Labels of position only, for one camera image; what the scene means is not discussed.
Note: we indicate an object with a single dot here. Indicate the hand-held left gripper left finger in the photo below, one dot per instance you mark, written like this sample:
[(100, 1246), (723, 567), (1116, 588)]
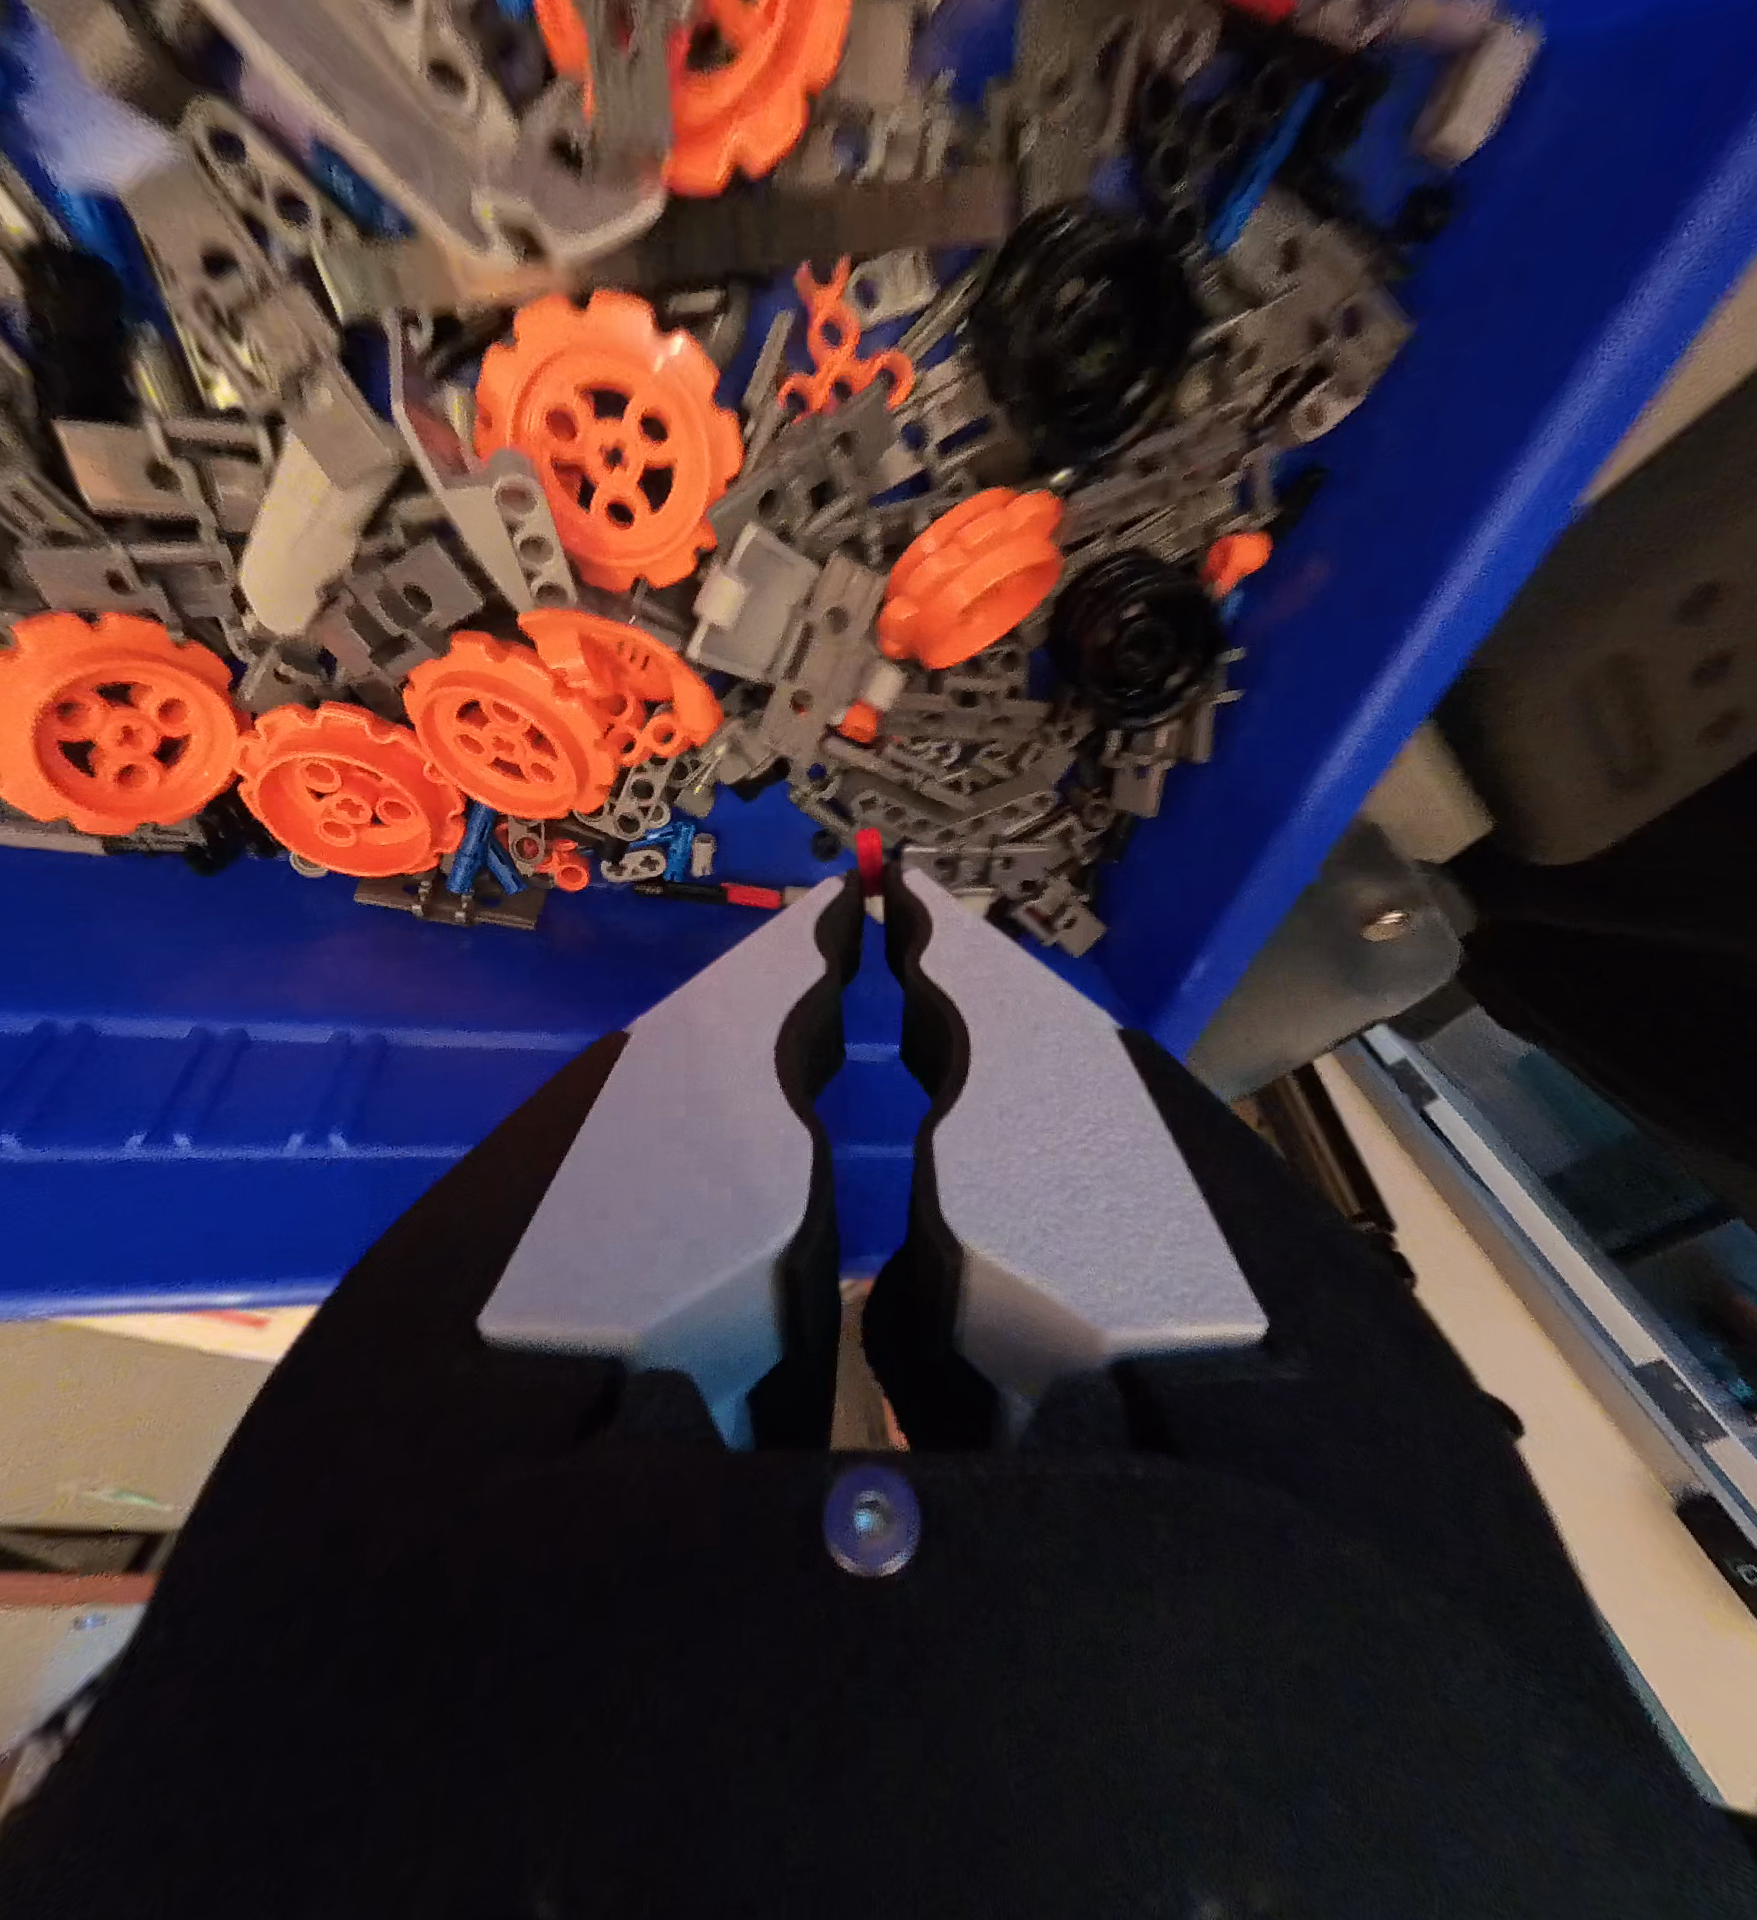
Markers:
[(669, 1201)]

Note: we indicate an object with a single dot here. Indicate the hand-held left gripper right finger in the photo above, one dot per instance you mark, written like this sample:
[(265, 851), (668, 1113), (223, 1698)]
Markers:
[(1097, 1201)]

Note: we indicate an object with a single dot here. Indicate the red grey pin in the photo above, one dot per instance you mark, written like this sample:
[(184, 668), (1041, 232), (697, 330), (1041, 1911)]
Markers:
[(875, 864)]

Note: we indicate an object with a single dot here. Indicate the pile of toy building pieces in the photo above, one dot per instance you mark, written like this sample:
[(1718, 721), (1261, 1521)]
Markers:
[(910, 749)]

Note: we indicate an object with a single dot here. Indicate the blue plastic bin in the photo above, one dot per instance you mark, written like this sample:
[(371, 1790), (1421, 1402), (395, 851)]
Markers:
[(1358, 542)]

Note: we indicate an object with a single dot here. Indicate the black toy wheel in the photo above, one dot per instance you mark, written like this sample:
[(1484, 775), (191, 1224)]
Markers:
[(1139, 637), (1089, 323)]

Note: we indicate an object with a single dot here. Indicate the large orange gear wheel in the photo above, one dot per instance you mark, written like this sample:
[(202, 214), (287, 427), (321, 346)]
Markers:
[(609, 436)]

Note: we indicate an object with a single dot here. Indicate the black perforated pad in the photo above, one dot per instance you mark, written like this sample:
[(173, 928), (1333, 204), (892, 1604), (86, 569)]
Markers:
[(1690, 630)]

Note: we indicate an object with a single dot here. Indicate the white metal frame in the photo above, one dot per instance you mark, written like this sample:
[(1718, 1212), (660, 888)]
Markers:
[(1539, 1261)]

